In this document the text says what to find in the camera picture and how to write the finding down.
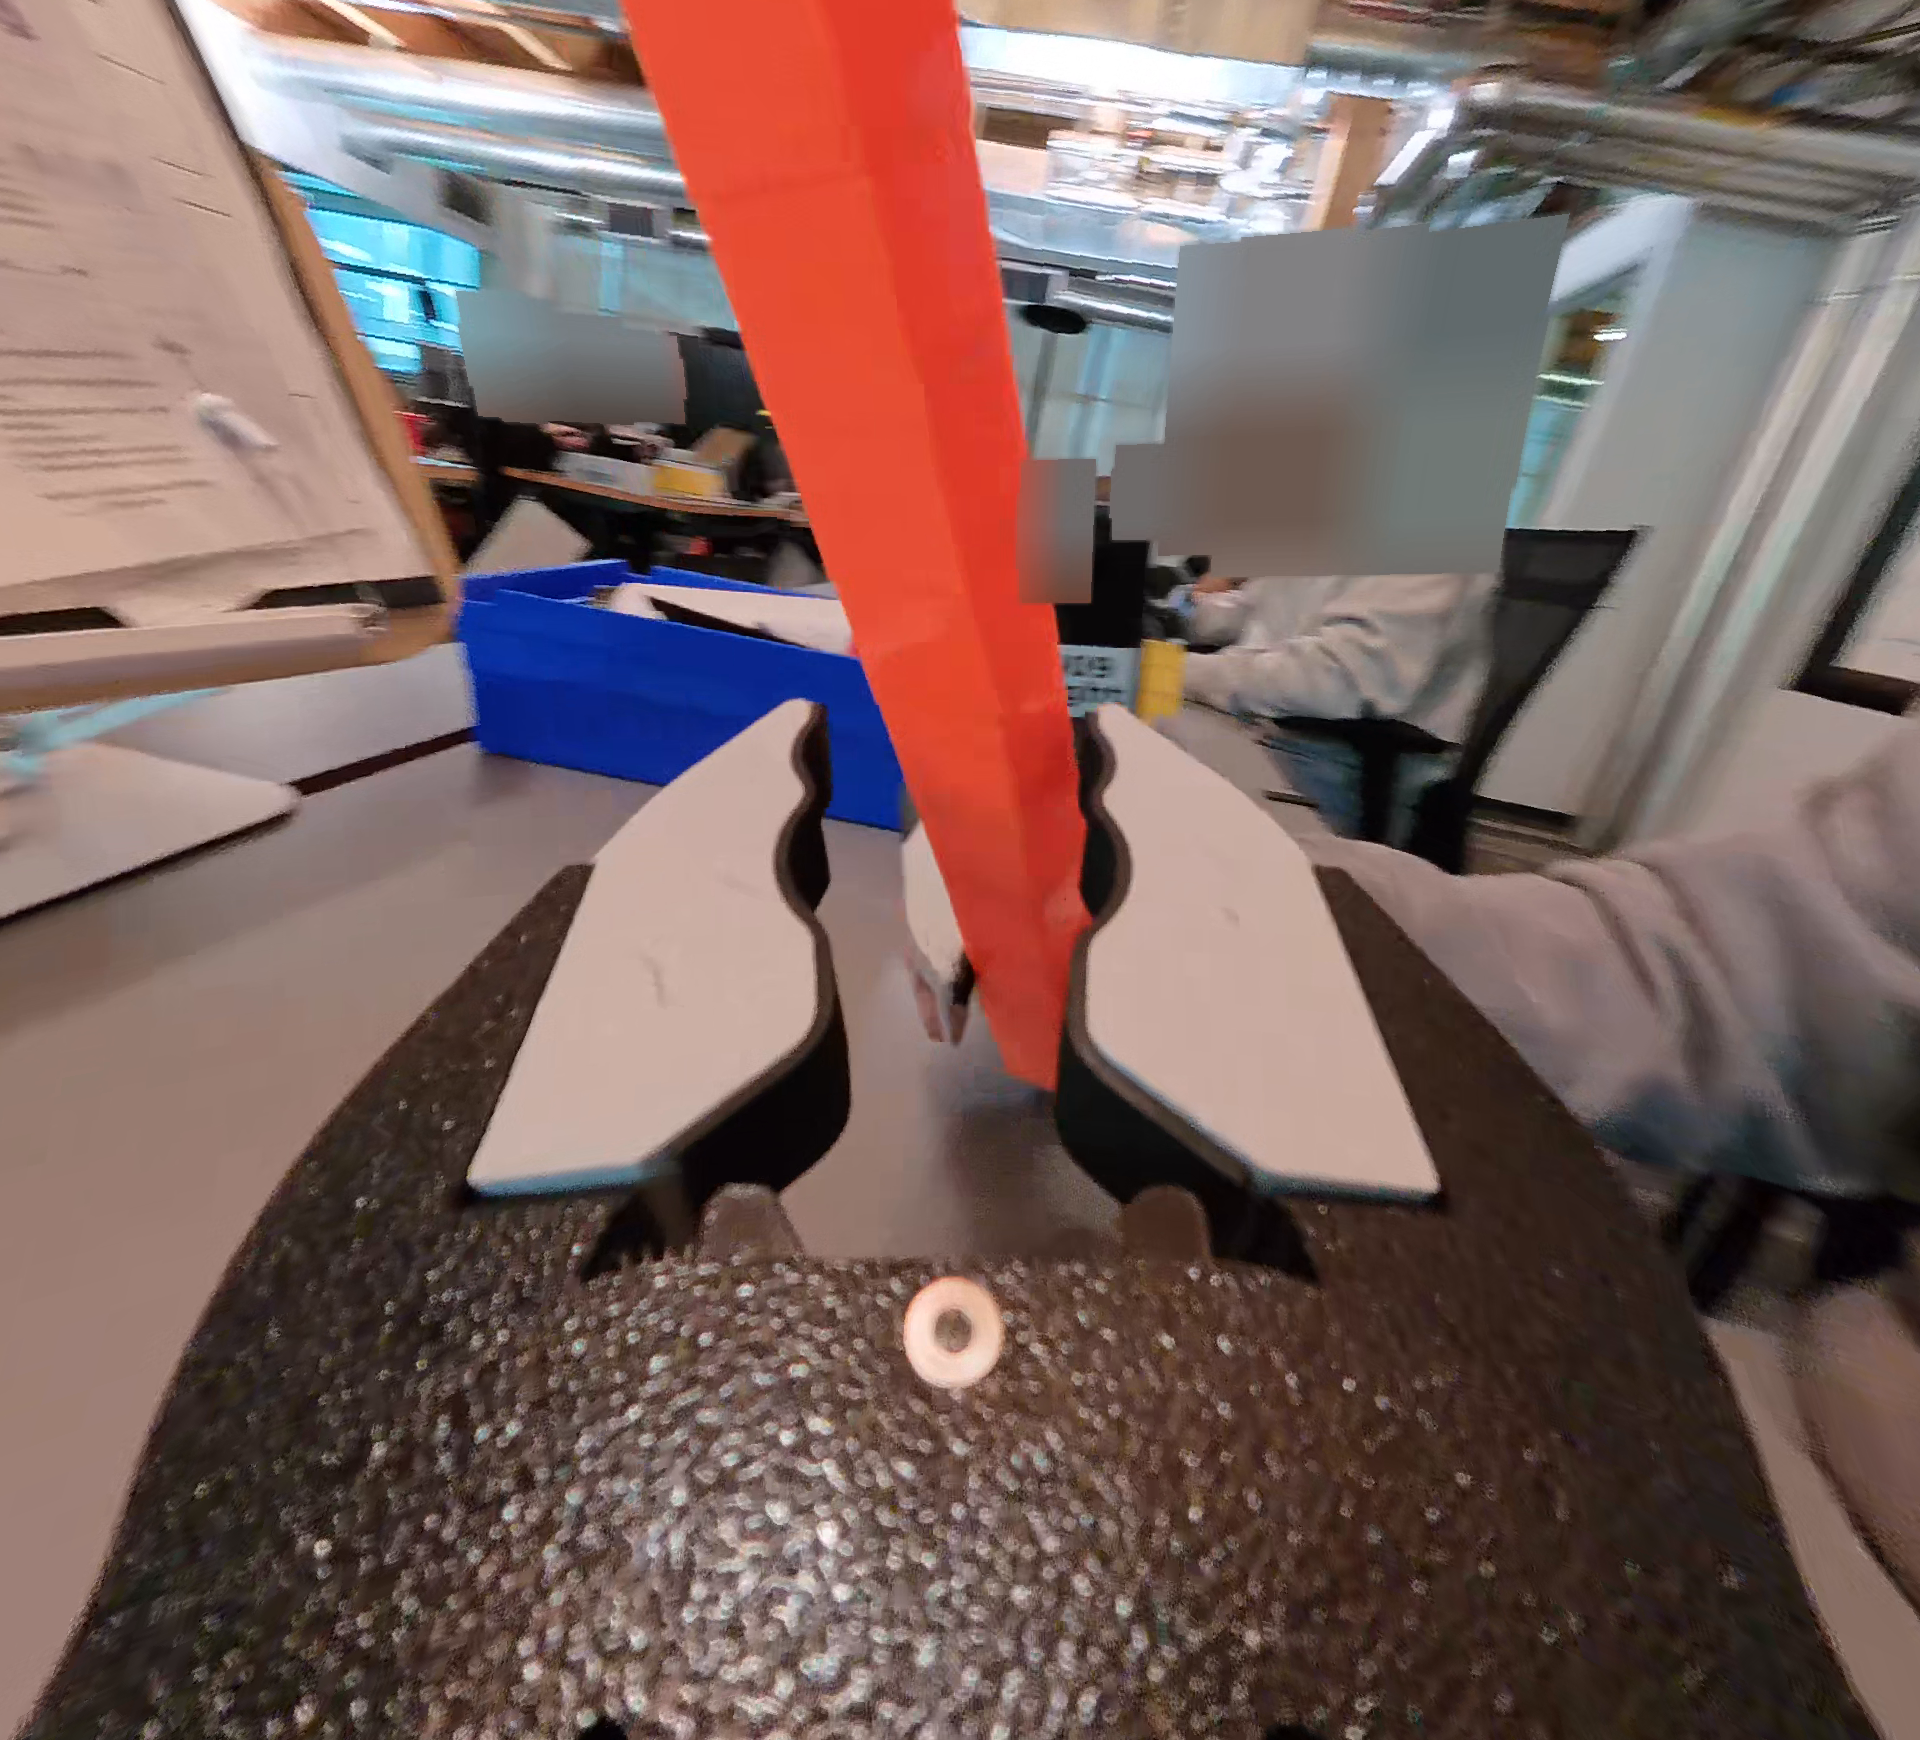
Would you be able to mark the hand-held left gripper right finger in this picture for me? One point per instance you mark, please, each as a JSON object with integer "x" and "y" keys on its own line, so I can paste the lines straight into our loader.
{"x": 1246, "y": 1005}

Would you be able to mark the blue plastic bin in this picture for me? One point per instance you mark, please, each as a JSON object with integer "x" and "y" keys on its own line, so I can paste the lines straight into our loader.
{"x": 647, "y": 721}

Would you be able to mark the grey desk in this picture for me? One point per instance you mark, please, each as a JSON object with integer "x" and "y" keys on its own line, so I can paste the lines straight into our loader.
{"x": 226, "y": 1020}

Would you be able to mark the person's right forearm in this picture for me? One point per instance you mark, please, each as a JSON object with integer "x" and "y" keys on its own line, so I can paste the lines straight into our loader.
{"x": 1681, "y": 990}

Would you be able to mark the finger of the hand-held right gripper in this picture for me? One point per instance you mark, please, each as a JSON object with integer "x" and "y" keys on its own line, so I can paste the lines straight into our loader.
{"x": 933, "y": 915}

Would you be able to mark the white instruction sheet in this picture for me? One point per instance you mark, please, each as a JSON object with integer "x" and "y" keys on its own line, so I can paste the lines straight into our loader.
{"x": 135, "y": 315}

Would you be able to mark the black office chair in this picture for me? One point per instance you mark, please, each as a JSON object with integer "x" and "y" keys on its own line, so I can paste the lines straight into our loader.
{"x": 1547, "y": 629}

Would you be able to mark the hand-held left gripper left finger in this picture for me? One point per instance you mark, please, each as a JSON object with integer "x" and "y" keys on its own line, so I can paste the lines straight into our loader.
{"x": 661, "y": 990}

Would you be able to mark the orange segmented bar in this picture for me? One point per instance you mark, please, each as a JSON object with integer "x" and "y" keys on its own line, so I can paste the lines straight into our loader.
{"x": 885, "y": 345}

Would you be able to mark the wooden document stand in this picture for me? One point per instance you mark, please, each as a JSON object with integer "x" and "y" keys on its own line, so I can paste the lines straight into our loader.
{"x": 182, "y": 661}

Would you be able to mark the yellow plastic bin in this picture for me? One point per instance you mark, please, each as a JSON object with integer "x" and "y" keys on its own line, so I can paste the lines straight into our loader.
{"x": 1164, "y": 678}

